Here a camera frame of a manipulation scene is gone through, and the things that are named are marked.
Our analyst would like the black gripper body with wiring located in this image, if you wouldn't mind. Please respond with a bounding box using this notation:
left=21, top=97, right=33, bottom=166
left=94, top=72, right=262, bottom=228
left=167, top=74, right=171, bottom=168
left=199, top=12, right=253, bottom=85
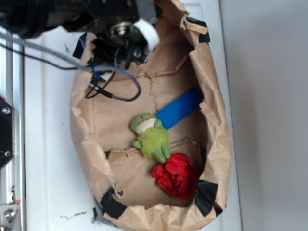
left=60, top=0, right=159, bottom=64

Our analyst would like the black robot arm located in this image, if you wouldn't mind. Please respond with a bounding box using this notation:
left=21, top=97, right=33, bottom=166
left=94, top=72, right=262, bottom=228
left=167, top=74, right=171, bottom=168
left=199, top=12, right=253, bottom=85
left=0, top=0, right=159, bottom=72

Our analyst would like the red crumpled paper ball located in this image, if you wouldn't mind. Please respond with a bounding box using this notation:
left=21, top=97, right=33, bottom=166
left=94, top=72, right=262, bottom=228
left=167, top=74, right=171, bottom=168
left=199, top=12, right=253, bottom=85
left=151, top=153, right=199, bottom=199

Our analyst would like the black tape strip front right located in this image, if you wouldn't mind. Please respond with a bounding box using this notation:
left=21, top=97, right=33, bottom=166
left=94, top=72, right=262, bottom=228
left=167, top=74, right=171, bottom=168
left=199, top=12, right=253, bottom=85
left=72, top=32, right=89, bottom=59

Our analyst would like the black tape strip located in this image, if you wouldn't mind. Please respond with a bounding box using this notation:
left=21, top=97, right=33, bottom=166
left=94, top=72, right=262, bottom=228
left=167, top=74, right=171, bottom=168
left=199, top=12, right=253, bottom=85
left=72, top=32, right=89, bottom=59
left=93, top=187, right=127, bottom=221

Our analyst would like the black tape strip rim right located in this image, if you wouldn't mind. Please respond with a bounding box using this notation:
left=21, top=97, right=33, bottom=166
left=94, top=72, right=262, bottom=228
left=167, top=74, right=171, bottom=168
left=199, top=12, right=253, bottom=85
left=185, top=16, right=210, bottom=43

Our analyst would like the black tape strip rim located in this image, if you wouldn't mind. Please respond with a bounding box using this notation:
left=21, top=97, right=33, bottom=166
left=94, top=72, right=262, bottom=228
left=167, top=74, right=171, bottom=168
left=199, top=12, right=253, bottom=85
left=185, top=16, right=210, bottom=43
left=194, top=180, right=222, bottom=217

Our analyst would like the blue rectangular sponge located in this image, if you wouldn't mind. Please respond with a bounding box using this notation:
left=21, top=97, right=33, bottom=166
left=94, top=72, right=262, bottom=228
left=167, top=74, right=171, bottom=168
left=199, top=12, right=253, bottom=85
left=155, top=88, right=202, bottom=130

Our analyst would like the green plush frog toy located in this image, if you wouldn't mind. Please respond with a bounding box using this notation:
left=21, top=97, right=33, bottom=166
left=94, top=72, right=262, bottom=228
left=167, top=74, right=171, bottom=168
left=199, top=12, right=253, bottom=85
left=130, top=113, right=171, bottom=163

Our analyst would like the brown paper bag tray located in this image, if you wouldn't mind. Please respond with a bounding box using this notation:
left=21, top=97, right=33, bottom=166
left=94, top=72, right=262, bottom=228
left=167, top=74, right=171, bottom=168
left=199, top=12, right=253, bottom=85
left=70, top=0, right=231, bottom=231

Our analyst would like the black tape strip front left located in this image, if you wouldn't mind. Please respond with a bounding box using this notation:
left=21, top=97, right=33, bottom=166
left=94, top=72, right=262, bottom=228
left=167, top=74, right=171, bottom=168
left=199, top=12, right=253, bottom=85
left=93, top=187, right=127, bottom=221

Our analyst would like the black tape strip rim left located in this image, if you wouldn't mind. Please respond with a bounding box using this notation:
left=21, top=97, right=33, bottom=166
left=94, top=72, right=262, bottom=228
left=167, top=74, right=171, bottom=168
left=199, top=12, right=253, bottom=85
left=194, top=180, right=222, bottom=217

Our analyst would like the black cable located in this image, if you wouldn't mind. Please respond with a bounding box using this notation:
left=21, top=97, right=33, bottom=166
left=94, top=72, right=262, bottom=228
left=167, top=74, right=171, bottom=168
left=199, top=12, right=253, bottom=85
left=0, top=43, right=80, bottom=71

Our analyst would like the grey braided cable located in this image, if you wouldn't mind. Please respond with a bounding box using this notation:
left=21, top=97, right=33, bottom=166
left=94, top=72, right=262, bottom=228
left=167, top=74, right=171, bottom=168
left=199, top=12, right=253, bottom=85
left=0, top=30, right=142, bottom=102

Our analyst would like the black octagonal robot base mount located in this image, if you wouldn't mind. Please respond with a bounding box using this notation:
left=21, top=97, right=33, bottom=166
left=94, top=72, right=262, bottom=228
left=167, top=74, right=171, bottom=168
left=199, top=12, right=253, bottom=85
left=0, top=96, right=14, bottom=170

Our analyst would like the aluminium frame rail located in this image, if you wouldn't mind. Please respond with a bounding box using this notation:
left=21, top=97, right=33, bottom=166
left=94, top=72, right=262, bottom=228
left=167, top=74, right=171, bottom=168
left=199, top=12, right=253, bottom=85
left=0, top=26, right=26, bottom=231

